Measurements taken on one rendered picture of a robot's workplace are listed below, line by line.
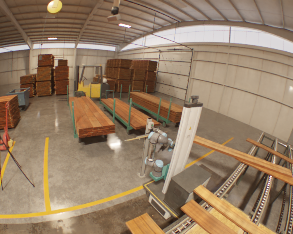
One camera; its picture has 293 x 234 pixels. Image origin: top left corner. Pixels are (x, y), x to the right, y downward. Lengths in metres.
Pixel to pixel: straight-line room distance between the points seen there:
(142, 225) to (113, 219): 1.05
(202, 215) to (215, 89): 9.89
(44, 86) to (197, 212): 10.66
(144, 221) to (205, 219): 0.61
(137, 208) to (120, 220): 0.37
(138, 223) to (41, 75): 10.43
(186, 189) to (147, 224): 0.69
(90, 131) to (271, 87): 9.62
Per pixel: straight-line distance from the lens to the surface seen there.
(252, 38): 10.63
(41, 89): 10.76
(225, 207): 1.73
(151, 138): 1.72
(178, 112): 4.91
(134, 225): 1.32
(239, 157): 2.75
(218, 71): 10.79
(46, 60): 10.61
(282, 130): 9.80
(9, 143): 4.64
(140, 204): 2.50
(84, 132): 3.42
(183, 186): 1.76
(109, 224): 2.28
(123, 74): 11.78
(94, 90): 8.41
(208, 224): 1.51
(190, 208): 1.54
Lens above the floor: 2.08
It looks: 19 degrees down
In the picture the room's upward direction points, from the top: 7 degrees clockwise
